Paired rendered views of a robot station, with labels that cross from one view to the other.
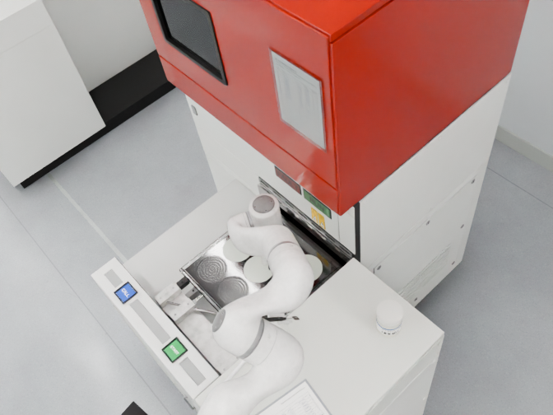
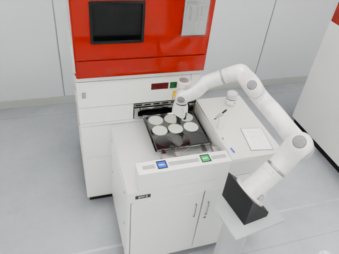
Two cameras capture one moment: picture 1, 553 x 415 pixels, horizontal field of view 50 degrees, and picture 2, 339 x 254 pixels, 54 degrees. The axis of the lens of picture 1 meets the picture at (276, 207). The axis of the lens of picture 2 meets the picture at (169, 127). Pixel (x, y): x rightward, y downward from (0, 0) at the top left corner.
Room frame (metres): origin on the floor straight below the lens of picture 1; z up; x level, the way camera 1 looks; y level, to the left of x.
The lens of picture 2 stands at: (0.66, 1.77, 2.28)
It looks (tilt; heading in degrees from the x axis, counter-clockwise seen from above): 39 degrees down; 282
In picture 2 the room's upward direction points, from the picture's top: 7 degrees clockwise
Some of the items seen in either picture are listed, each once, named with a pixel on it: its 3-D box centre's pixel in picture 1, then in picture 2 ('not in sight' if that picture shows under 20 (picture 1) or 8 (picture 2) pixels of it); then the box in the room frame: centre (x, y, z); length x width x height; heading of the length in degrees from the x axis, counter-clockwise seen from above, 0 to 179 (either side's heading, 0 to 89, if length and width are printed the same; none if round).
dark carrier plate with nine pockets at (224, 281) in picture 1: (258, 268); (175, 128); (0.97, 0.09, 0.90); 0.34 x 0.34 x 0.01; 33
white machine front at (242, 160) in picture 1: (267, 172); (140, 97); (1.25, 0.01, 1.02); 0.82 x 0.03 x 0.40; 33
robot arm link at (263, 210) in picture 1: (265, 218); (182, 89); (0.96, 0.04, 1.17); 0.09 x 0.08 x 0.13; 98
